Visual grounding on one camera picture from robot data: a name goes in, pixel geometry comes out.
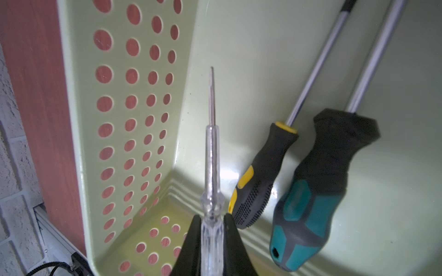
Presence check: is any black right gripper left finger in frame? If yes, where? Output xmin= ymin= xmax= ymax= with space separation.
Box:
xmin=170 ymin=215 xmax=202 ymax=276

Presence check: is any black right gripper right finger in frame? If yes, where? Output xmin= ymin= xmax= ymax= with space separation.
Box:
xmin=223 ymin=213 xmax=258 ymax=276

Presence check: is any clear tester screwdriver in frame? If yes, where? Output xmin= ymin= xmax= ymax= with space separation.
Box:
xmin=200 ymin=67 xmax=224 ymax=276

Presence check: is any black yellow screwdriver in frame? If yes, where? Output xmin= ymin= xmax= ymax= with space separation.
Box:
xmin=228 ymin=0 xmax=357 ymax=230

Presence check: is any teal and grey screwdriver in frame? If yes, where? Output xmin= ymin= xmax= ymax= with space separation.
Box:
xmin=269 ymin=1 xmax=406 ymax=272

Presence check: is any light green perforated plastic bin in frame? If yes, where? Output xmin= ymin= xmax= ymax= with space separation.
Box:
xmin=58 ymin=1 xmax=442 ymax=276

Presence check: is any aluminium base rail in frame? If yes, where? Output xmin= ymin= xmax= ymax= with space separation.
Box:
xmin=33 ymin=204 xmax=93 ymax=276

